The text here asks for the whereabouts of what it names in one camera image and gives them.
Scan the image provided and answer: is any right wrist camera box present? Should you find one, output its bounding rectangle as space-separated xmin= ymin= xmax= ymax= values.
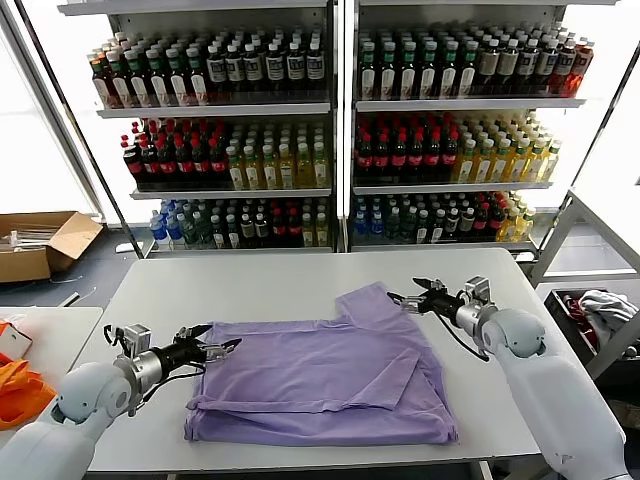
xmin=462 ymin=275 xmax=496 ymax=306

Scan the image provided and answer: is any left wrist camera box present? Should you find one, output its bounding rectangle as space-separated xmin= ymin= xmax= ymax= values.
xmin=119 ymin=324 xmax=152 ymax=359

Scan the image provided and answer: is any orange cloth bag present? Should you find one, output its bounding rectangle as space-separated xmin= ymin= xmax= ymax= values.
xmin=0 ymin=322 xmax=57 ymax=431

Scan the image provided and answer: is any reddish tea bottle white label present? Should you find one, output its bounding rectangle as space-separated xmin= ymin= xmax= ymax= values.
xmin=91 ymin=53 xmax=112 ymax=110

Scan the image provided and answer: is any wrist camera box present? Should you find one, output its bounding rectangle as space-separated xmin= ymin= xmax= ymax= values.
xmin=462 ymin=275 xmax=496 ymax=306
xmin=119 ymin=324 xmax=152 ymax=359

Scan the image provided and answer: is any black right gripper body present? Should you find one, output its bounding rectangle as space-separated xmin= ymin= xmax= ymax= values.
xmin=424 ymin=289 xmax=464 ymax=316

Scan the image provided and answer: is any red cap cola bottle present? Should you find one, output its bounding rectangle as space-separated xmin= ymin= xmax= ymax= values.
xmin=140 ymin=140 xmax=160 ymax=187
xmin=355 ymin=134 xmax=374 ymax=182
xmin=423 ymin=131 xmax=442 ymax=182
xmin=174 ymin=139 xmax=194 ymax=187
xmin=372 ymin=134 xmax=391 ymax=182
xmin=123 ymin=142 xmax=144 ymax=189
xmin=208 ymin=138 xmax=227 ymax=187
xmin=406 ymin=132 xmax=425 ymax=182
xmin=191 ymin=139 xmax=211 ymax=187
xmin=389 ymin=133 xmax=408 ymax=182
xmin=440 ymin=130 xmax=459 ymax=182
xmin=157 ymin=140 xmax=177 ymax=187

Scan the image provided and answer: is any white side table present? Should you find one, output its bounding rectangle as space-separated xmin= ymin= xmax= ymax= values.
xmin=0 ymin=306 xmax=105 ymax=480

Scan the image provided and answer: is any metal beverage shelf rack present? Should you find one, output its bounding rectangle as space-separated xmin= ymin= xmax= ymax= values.
xmin=57 ymin=0 xmax=347 ymax=260
xmin=344 ymin=0 xmax=621 ymax=256

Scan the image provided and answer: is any open cardboard box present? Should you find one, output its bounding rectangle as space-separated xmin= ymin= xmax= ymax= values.
xmin=0 ymin=210 xmax=105 ymax=284

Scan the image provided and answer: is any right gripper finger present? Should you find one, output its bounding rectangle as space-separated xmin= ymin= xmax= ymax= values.
xmin=386 ymin=292 xmax=429 ymax=315
xmin=412 ymin=277 xmax=448 ymax=297

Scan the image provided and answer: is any red drink bottle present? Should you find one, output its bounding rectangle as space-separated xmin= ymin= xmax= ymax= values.
xmin=572 ymin=41 xmax=596 ymax=99

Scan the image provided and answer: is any yellow juice bottle green cap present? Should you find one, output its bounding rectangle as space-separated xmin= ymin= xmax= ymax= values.
xmin=541 ymin=141 xmax=561 ymax=183
xmin=474 ymin=139 xmax=494 ymax=184
xmin=261 ymin=144 xmax=280 ymax=191
xmin=312 ymin=142 xmax=331 ymax=190
xmin=277 ymin=144 xmax=296 ymax=190
xmin=508 ymin=139 xmax=529 ymax=184
xmin=295 ymin=143 xmax=314 ymax=190
xmin=491 ymin=139 xmax=511 ymax=184
xmin=456 ymin=140 xmax=477 ymax=184
xmin=226 ymin=146 xmax=246 ymax=191
xmin=525 ymin=139 xmax=546 ymax=184
xmin=243 ymin=145 xmax=263 ymax=191

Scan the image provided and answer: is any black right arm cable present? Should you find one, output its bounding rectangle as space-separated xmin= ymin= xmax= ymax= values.
xmin=434 ymin=312 xmax=491 ymax=362

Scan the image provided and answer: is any black plastic crate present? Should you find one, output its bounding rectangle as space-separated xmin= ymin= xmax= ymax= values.
xmin=542 ymin=288 xmax=640 ymax=371

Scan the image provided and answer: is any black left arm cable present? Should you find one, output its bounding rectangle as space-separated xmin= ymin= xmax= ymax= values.
xmin=103 ymin=323 xmax=207 ymax=377

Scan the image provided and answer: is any dark slanted metal post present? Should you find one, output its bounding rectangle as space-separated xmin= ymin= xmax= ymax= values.
xmin=533 ymin=39 xmax=640 ymax=254
xmin=13 ymin=0 xmax=146 ymax=260

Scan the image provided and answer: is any purple printed t-shirt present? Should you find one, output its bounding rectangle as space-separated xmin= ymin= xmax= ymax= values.
xmin=183 ymin=282 xmax=460 ymax=447

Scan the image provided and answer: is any dark red garment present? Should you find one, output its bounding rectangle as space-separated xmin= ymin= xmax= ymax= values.
xmin=562 ymin=294 xmax=601 ymax=351

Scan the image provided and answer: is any dark bottle grey label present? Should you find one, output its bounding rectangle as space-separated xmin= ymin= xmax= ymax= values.
xmin=516 ymin=39 xmax=538 ymax=96
xmin=536 ymin=39 xmax=557 ymax=96
xmin=553 ymin=39 xmax=576 ymax=97

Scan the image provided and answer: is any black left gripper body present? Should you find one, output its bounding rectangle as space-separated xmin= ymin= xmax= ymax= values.
xmin=149 ymin=339 xmax=209 ymax=375

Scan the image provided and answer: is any small white orange box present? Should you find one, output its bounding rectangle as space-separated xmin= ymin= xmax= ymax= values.
xmin=0 ymin=327 xmax=34 ymax=361

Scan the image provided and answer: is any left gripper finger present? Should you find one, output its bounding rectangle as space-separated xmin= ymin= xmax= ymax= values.
xmin=175 ymin=323 xmax=214 ymax=346
xmin=202 ymin=338 xmax=244 ymax=362

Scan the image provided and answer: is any dark bottle beige label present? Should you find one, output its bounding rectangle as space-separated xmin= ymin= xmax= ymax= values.
xmin=497 ymin=39 xmax=519 ymax=97
xmin=477 ymin=40 xmax=500 ymax=97

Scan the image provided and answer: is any grey white garment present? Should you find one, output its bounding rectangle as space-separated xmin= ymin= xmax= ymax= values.
xmin=577 ymin=289 xmax=640 ymax=346

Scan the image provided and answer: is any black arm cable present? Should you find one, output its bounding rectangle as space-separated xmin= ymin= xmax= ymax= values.
xmin=434 ymin=312 xmax=491 ymax=362
xmin=103 ymin=323 xmax=207 ymax=377

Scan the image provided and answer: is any dark drink bottle black label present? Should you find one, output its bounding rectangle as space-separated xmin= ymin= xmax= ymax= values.
xmin=243 ymin=43 xmax=263 ymax=102
xmin=285 ymin=42 xmax=306 ymax=101
xmin=305 ymin=41 xmax=325 ymax=101
xmin=264 ymin=43 xmax=285 ymax=101
xmin=225 ymin=44 xmax=246 ymax=103
xmin=206 ymin=45 xmax=227 ymax=104

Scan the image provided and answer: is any white packing material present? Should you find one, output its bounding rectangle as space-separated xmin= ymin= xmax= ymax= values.
xmin=0 ymin=226 xmax=51 ymax=250

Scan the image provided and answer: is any dark tea bottle green label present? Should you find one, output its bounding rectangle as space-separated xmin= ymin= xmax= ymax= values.
xmin=418 ymin=42 xmax=439 ymax=101
xmin=377 ymin=43 xmax=398 ymax=102
xmin=124 ymin=50 xmax=151 ymax=109
xmin=166 ymin=48 xmax=190 ymax=108
xmin=438 ymin=41 xmax=459 ymax=100
xmin=145 ymin=49 xmax=170 ymax=108
xmin=186 ymin=47 xmax=210 ymax=107
xmin=398 ymin=42 xmax=419 ymax=101
xmin=458 ymin=41 xmax=479 ymax=100
xmin=107 ymin=51 xmax=132 ymax=109
xmin=357 ymin=43 xmax=378 ymax=102

